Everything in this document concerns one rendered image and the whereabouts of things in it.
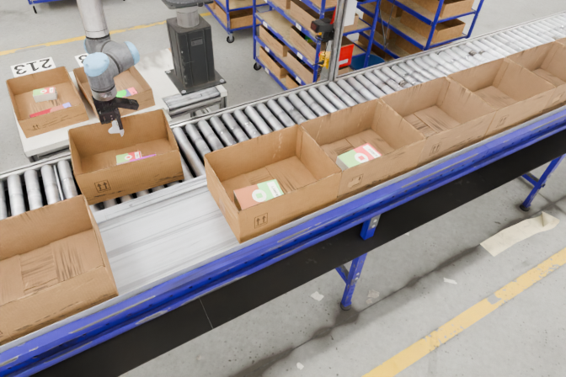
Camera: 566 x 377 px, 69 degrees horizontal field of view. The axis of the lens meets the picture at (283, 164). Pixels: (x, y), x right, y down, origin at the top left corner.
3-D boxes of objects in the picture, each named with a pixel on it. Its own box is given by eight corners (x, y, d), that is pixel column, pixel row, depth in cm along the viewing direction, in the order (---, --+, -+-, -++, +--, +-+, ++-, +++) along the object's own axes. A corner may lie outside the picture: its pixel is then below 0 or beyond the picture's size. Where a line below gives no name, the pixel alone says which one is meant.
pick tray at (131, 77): (129, 71, 234) (125, 55, 227) (156, 105, 212) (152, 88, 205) (77, 85, 221) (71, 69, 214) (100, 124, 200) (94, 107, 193)
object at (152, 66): (186, 48, 260) (185, 44, 258) (227, 95, 226) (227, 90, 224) (8, 92, 220) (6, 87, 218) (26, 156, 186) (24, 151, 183)
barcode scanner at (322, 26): (307, 37, 220) (311, 18, 213) (324, 35, 225) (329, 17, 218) (313, 43, 216) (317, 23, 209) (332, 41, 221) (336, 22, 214)
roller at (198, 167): (181, 131, 206) (179, 123, 202) (222, 202, 174) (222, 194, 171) (171, 134, 204) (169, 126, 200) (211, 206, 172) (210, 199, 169)
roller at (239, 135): (229, 117, 216) (228, 108, 212) (277, 182, 184) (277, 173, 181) (220, 119, 214) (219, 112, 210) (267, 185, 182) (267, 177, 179)
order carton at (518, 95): (491, 85, 215) (504, 55, 203) (539, 117, 197) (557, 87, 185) (435, 105, 200) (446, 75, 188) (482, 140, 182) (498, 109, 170)
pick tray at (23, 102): (71, 81, 224) (65, 65, 217) (89, 119, 201) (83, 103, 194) (13, 96, 212) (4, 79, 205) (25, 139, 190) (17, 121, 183)
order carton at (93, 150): (168, 137, 195) (162, 108, 183) (184, 178, 176) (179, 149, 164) (79, 158, 182) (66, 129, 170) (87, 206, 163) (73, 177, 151)
